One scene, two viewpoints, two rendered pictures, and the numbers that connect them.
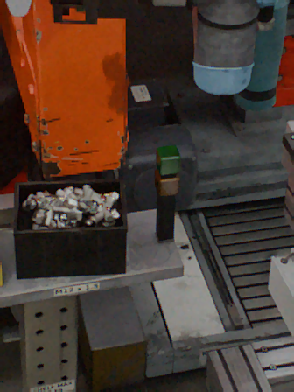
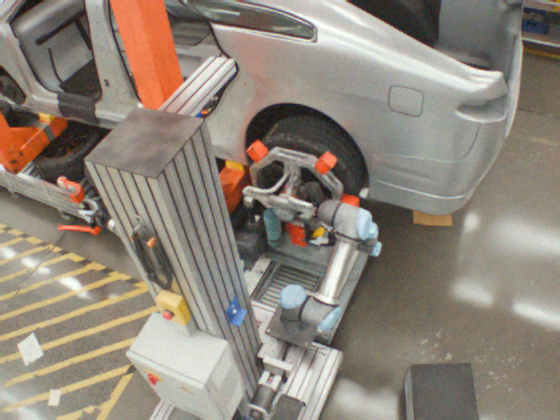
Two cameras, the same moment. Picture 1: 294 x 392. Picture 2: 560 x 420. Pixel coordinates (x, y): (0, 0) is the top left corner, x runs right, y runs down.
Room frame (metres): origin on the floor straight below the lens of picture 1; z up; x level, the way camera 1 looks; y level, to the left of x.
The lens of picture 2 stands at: (0.71, -1.61, 2.78)
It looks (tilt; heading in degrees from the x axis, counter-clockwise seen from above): 47 degrees down; 47
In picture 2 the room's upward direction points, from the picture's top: 7 degrees counter-clockwise
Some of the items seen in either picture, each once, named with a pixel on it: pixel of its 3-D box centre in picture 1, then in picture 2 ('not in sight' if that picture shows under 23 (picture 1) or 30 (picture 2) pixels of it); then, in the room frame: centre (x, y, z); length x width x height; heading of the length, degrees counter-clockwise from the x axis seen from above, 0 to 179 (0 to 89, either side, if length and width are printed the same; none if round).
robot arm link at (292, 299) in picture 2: not in sight; (294, 302); (1.48, -0.80, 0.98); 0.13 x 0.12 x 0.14; 101
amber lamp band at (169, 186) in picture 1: (167, 181); not in sight; (1.54, 0.00, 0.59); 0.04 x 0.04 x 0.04; 16
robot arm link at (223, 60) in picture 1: (223, 39); not in sight; (1.20, -0.06, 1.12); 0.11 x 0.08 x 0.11; 4
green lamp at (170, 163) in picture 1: (168, 160); not in sight; (1.54, 0.00, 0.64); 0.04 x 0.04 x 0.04; 16
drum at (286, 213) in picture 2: not in sight; (291, 199); (2.04, -0.28, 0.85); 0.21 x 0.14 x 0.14; 16
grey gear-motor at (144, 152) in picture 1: (140, 155); (258, 237); (2.04, 0.07, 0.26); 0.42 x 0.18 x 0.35; 16
